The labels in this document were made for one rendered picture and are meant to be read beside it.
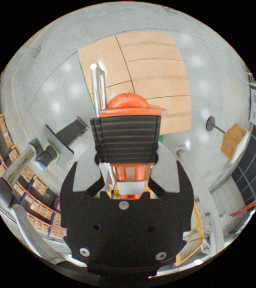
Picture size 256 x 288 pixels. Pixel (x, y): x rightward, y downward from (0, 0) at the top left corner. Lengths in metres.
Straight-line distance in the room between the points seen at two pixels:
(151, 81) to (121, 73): 0.27
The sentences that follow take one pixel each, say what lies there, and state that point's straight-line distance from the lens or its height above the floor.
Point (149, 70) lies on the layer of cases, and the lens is 0.85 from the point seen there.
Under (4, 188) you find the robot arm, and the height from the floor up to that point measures 1.45.
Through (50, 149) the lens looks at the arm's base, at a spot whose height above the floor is 0.82.
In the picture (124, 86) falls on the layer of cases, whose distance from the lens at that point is 0.79.
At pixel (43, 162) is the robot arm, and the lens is 0.99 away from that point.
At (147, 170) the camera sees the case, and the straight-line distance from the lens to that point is 0.77.
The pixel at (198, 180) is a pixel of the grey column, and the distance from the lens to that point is 1.57.
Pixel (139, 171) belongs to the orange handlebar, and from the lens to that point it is 0.16.
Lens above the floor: 1.33
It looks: 57 degrees down
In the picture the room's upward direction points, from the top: 179 degrees counter-clockwise
